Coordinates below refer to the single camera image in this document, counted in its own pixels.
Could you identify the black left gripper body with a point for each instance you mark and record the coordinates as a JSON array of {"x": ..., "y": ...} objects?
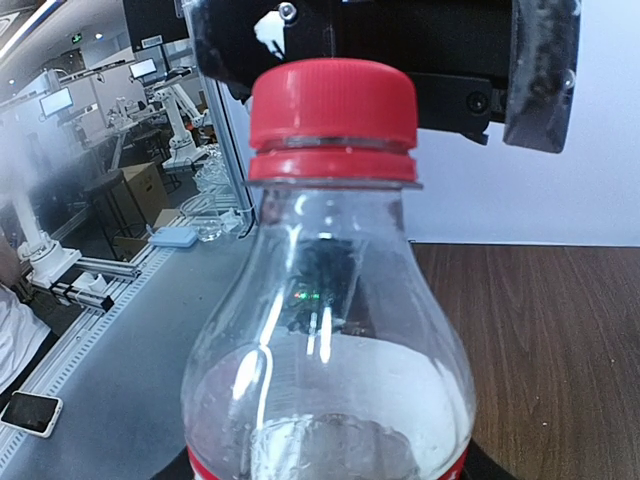
[{"x": 456, "y": 53}]

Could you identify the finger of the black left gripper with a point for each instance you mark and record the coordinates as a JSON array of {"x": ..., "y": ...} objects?
[{"x": 542, "y": 73}]

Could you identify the red bottle cap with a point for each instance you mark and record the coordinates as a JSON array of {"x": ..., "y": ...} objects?
[{"x": 333, "y": 119}]

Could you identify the clear bottle red label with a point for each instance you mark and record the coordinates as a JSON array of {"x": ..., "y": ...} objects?
[{"x": 330, "y": 357}]

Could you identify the cardboard box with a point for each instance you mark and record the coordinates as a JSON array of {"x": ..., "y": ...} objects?
[{"x": 148, "y": 190}]

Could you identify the light blue box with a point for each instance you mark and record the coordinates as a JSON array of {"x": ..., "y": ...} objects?
[{"x": 173, "y": 237}]

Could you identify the black stool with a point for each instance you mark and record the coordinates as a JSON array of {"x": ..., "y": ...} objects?
[{"x": 101, "y": 199}]

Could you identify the person in white shirt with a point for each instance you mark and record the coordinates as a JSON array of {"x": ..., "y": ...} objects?
[{"x": 25, "y": 339}]

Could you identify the white smartphone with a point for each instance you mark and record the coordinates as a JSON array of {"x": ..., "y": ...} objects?
[{"x": 32, "y": 414}]

